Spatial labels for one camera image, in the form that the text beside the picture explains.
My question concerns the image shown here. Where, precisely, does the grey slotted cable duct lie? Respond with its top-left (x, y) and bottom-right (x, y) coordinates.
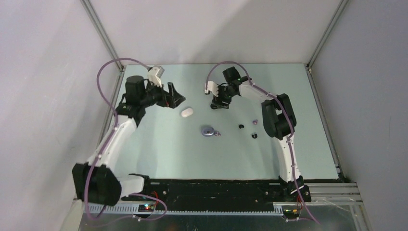
top-left (83, 204), bottom-right (284, 217)

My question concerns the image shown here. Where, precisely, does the aluminium front frame rail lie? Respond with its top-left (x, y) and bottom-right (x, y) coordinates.
top-left (73, 181), bottom-right (364, 205)

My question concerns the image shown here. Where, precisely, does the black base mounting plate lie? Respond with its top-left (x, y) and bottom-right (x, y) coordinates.
top-left (122, 179), bottom-right (311, 212)

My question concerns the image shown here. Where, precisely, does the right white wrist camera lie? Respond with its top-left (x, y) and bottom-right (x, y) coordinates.
top-left (204, 81), bottom-right (219, 97)

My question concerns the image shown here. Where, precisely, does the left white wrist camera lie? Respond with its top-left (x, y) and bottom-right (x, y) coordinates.
top-left (147, 65), bottom-right (165, 88)

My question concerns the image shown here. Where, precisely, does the right aluminium frame post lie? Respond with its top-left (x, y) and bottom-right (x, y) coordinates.
top-left (306, 0), bottom-right (350, 74)

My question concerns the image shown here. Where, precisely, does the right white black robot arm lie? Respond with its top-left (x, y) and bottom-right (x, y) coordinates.
top-left (204, 67), bottom-right (304, 201)

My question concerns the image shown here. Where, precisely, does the white earbud charging case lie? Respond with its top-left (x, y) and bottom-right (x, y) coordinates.
top-left (180, 107), bottom-right (194, 118)

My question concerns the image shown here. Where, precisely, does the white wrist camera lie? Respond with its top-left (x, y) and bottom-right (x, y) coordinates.
top-left (204, 81), bottom-right (219, 97)
top-left (147, 65), bottom-right (165, 88)

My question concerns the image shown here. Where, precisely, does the left aluminium frame post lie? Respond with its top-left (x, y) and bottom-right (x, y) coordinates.
top-left (80, 0), bottom-right (119, 59)

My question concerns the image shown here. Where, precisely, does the aluminium frame post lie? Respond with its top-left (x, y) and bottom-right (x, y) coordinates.
top-left (306, 0), bottom-right (350, 74)
top-left (80, 0), bottom-right (119, 59)

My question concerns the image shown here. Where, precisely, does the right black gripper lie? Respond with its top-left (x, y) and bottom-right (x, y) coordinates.
top-left (212, 83), bottom-right (236, 109)

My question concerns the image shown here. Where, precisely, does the purple earbud charging case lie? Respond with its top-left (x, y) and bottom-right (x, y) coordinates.
top-left (201, 126), bottom-right (216, 137)

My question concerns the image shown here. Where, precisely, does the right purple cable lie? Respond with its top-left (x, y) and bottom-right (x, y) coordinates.
top-left (205, 61), bottom-right (321, 225)

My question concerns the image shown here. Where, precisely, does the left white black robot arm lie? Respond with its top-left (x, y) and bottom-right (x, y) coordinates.
top-left (72, 76), bottom-right (186, 206)

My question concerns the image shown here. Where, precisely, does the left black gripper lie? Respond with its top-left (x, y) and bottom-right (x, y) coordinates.
top-left (140, 78), bottom-right (185, 109)

